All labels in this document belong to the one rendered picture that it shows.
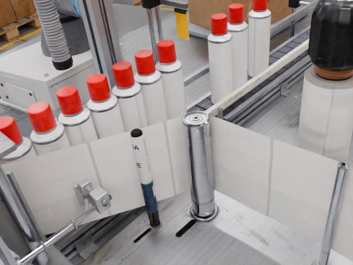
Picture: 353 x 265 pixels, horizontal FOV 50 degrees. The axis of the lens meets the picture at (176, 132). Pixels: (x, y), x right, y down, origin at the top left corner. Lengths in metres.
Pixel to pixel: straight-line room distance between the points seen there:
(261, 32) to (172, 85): 0.30
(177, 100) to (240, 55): 0.21
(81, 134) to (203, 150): 0.20
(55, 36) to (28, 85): 0.38
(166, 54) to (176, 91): 0.07
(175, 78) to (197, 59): 0.52
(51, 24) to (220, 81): 0.37
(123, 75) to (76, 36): 0.47
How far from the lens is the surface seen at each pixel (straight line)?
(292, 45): 1.17
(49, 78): 0.97
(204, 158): 0.53
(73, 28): 1.09
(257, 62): 0.96
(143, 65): 0.67
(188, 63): 1.19
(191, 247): 0.59
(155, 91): 0.68
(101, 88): 0.61
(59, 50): 0.68
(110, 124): 0.63
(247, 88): 0.89
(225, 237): 0.60
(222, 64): 0.82
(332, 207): 0.49
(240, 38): 0.86
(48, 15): 0.66
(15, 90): 1.09
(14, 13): 4.40
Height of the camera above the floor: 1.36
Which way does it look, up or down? 36 degrees down
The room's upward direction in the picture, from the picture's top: 7 degrees counter-clockwise
